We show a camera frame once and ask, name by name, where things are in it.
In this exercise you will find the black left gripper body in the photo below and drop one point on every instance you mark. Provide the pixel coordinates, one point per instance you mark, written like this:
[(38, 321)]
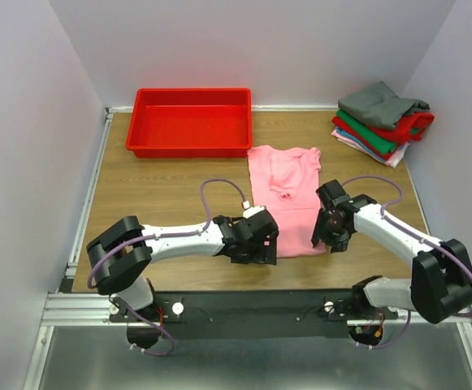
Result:
[(256, 253)]

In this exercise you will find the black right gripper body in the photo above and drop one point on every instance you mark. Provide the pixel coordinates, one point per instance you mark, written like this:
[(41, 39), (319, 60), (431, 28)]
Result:
[(333, 235)]

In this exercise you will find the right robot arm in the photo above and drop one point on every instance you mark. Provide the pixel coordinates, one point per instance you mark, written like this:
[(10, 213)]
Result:
[(440, 285)]

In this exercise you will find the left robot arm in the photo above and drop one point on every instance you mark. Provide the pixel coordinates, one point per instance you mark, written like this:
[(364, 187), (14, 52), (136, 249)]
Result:
[(120, 254)]

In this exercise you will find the blue folded t shirt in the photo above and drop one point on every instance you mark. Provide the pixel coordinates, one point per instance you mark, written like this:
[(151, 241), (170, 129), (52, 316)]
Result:
[(342, 135)]

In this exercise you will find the light pink folded t shirt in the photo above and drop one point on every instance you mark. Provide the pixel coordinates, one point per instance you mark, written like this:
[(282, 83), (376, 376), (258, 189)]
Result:
[(380, 160)]

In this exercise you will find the white folded t shirt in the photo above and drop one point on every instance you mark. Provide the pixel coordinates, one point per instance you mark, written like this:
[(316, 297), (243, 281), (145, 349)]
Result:
[(396, 156)]

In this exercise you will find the green folded t shirt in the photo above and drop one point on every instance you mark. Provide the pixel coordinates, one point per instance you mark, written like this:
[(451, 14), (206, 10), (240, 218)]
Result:
[(380, 141)]

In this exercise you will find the red folded t shirt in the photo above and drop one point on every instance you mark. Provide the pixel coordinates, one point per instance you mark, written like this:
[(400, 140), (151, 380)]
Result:
[(419, 120)]

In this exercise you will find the grey folded t shirt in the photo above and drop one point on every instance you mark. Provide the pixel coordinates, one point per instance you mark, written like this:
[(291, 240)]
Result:
[(377, 105)]

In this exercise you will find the red plastic tray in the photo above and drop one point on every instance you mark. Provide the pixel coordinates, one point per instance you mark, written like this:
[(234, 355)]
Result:
[(191, 123)]

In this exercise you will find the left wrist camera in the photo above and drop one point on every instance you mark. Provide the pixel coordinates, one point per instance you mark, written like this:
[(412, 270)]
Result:
[(250, 210)]

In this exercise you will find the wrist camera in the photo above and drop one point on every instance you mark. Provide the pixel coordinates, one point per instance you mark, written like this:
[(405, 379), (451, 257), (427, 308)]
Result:
[(250, 210), (331, 194)]

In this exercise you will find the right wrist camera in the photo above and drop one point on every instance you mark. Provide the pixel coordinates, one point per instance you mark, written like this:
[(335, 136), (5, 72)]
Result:
[(331, 194)]

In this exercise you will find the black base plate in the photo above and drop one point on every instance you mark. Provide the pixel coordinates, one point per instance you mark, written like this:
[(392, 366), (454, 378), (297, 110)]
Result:
[(331, 313)]

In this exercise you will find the aluminium frame rail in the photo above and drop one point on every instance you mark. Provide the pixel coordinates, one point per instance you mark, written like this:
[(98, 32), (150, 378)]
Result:
[(82, 309)]

